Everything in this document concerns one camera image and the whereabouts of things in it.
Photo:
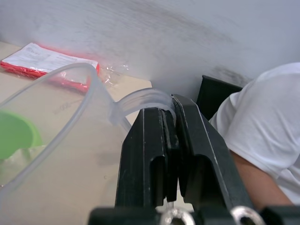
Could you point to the green plastic bucket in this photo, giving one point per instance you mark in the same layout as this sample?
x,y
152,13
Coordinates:
x,y
16,134

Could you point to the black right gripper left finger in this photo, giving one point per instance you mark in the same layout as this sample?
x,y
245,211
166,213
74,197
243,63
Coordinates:
x,y
138,164

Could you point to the red packet with white label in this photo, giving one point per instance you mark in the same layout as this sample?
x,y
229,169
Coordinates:
x,y
50,64

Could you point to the person in white t-shirt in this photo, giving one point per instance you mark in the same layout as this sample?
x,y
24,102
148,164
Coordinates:
x,y
262,126

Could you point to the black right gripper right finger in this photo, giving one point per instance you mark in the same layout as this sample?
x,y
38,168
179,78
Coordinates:
x,y
201,150

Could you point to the black chair back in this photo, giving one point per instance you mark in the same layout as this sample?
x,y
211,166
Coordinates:
x,y
214,95

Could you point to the clear crumpled plastic wrap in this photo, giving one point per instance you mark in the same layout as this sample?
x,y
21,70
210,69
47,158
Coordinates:
x,y
114,72

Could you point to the clear plastic measuring cup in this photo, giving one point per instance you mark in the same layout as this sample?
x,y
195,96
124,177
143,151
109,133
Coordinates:
x,y
58,131

